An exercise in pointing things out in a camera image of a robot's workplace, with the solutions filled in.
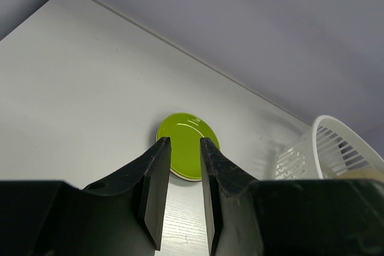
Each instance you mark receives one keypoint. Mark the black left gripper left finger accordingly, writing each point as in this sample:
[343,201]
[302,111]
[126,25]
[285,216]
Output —
[149,173]

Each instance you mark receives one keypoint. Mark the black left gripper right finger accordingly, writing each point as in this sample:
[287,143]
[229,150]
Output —
[231,219]

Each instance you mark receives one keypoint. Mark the cream plate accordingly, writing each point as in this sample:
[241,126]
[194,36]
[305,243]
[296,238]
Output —
[174,172]

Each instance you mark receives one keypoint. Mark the lime green plate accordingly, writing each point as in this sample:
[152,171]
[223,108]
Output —
[185,131]

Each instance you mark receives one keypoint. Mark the beige speckled plate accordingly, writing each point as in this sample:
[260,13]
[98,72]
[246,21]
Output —
[367,173]

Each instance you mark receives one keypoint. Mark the white plastic dish rack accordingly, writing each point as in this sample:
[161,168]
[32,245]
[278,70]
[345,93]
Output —
[327,150]

